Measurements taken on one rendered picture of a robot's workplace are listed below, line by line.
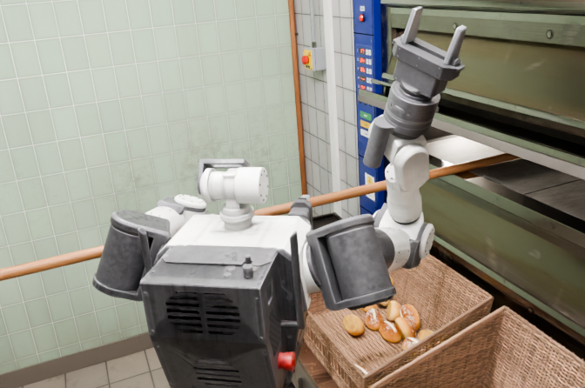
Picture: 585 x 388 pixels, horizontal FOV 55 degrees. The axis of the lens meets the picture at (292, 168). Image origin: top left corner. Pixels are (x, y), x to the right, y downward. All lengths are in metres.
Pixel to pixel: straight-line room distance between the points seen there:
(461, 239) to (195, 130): 1.45
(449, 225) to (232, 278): 1.20
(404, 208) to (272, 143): 1.83
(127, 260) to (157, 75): 1.72
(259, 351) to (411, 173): 0.42
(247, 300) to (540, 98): 0.97
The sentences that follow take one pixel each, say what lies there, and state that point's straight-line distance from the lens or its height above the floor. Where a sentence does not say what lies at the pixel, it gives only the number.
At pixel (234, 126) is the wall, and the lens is 2.85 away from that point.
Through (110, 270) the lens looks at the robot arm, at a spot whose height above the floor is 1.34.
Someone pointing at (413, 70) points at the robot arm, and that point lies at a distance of 0.98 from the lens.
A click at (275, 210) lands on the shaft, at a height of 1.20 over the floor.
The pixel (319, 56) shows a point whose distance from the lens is 2.58.
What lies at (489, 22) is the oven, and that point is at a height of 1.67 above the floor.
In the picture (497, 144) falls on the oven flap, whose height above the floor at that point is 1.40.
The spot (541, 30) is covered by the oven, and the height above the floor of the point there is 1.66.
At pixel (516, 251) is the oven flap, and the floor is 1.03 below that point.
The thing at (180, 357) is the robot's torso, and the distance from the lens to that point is 0.99.
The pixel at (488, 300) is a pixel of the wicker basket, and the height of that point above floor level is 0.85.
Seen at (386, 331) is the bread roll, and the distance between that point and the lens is 2.06.
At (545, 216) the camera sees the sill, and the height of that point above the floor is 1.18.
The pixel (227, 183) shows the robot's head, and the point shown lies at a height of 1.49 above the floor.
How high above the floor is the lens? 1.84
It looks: 19 degrees down
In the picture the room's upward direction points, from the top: 4 degrees counter-clockwise
